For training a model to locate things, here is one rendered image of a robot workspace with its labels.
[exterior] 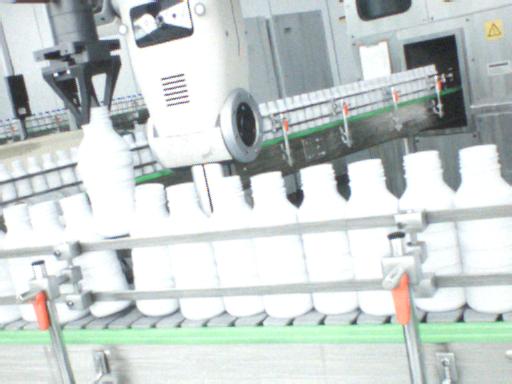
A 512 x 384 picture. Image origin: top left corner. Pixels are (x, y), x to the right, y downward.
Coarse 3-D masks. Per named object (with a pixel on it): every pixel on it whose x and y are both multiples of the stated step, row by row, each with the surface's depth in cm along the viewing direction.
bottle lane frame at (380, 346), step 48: (0, 336) 103; (48, 336) 99; (96, 336) 95; (144, 336) 91; (192, 336) 88; (240, 336) 84; (288, 336) 82; (336, 336) 79; (384, 336) 76; (432, 336) 74; (480, 336) 72
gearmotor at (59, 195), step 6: (54, 192) 247; (60, 192) 247; (66, 192) 248; (72, 192) 249; (78, 192) 250; (30, 198) 242; (36, 198) 241; (42, 198) 242; (48, 198) 243; (54, 198) 243; (60, 198) 241; (18, 204) 239; (30, 204) 238; (60, 204) 239; (60, 210) 239; (0, 222) 231; (0, 228) 230; (6, 228) 232
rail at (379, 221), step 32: (288, 224) 80; (320, 224) 78; (352, 224) 76; (384, 224) 75; (0, 256) 101; (160, 288) 90; (192, 288) 88; (224, 288) 86; (256, 288) 84; (288, 288) 82; (320, 288) 80; (352, 288) 78; (384, 288) 77
